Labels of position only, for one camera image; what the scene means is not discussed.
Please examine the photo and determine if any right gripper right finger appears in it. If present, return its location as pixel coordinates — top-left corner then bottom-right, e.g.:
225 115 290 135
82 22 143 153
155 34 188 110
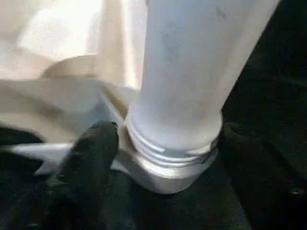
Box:
218 123 307 230

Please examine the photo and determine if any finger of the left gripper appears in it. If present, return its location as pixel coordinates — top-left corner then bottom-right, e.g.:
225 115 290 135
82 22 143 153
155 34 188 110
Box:
0 126 47 147

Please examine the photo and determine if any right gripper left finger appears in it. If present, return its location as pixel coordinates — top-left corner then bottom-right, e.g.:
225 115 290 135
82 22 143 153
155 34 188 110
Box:
31 121 120 230

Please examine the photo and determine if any white plastic table top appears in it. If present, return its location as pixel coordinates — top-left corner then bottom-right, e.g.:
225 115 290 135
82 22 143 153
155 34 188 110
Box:
0 0 219 195

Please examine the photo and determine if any white plastic table leg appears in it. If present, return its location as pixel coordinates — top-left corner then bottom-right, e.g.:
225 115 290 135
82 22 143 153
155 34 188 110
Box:
126 0 281 169

